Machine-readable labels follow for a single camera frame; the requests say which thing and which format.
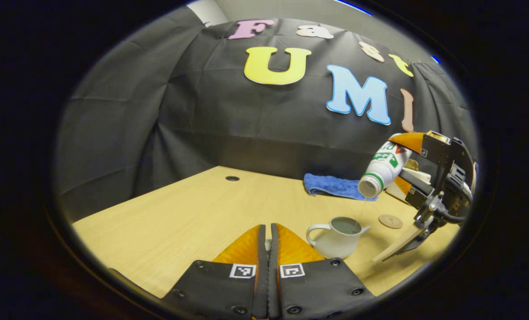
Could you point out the white plastic water bottle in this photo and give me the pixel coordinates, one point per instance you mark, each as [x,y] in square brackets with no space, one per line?
[380,171]

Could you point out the white toaster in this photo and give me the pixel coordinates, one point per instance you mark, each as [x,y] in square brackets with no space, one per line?
[395,192]

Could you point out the white ceramic teacup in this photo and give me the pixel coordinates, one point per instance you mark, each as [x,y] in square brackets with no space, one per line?
[335,246]

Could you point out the blue folded towel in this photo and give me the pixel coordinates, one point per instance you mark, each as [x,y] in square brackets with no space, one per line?
[331,186]

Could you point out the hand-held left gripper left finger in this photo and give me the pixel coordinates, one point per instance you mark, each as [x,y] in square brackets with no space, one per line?
[261,284]

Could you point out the brown bread slice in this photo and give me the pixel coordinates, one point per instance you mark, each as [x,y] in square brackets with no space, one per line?
[410,165]

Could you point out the black backdrop cloth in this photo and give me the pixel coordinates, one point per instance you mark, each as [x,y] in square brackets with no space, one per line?
[202,111]

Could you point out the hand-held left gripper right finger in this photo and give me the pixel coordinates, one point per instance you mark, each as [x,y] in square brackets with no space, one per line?
[273,284]

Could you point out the white teacup lid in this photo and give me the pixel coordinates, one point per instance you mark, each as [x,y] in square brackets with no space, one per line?
[268,244]

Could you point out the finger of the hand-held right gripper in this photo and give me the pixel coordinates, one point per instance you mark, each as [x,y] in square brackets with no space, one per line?
[433,149]
[418,195]

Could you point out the round cork coaster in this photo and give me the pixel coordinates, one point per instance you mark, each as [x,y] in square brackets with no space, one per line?
[390,221]

